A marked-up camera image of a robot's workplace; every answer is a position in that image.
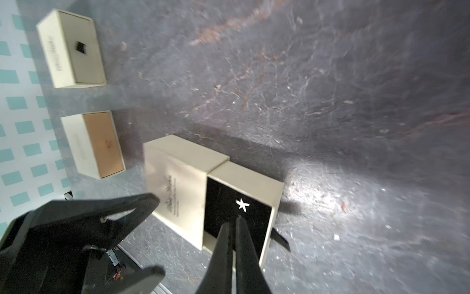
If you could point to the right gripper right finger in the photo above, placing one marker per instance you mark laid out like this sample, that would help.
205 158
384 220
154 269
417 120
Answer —
249 276

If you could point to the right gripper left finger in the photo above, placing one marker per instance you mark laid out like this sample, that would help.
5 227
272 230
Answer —
218 277

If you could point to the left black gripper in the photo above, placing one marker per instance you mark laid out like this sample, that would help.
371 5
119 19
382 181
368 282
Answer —
49 251

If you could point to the white star earring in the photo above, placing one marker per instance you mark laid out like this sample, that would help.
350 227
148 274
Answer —
242 205

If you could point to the cream tan-drawer jewelry box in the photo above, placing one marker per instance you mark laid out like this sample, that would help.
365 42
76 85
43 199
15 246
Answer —
94 144

